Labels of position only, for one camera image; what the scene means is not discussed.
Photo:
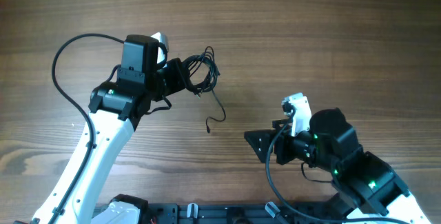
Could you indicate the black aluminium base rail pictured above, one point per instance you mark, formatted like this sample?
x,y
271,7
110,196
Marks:
x,y
171,213

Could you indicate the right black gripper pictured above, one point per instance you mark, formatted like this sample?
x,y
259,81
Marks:
x,y
280,147

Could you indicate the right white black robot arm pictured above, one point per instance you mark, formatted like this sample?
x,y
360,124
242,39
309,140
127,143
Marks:
x,y
368,189

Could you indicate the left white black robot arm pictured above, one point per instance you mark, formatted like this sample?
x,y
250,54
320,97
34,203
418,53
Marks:
x,y
145,75

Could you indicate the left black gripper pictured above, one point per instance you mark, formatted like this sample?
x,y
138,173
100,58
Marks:
x,y
178,72

